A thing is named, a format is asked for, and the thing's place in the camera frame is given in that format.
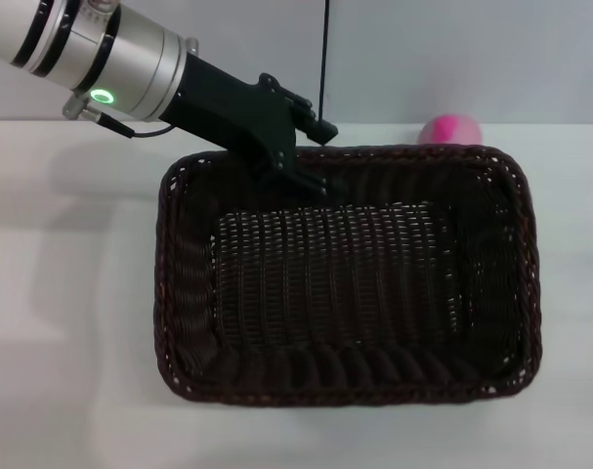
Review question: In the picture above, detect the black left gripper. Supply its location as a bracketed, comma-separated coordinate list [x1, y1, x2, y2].
[158, 51, 349, 201]

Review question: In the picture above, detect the pink peach toy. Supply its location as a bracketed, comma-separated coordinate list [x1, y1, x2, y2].
[416, 114, 483, 147]

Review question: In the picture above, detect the dark woven rectangular basket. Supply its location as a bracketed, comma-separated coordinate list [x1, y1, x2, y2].
[151, 144, 542, 407]

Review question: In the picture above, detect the black vertical wall strip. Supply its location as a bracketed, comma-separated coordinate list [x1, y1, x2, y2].
[318, 0, 332, 122]

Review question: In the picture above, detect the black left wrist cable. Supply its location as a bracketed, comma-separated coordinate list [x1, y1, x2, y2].
[98, 110, 176, 141]

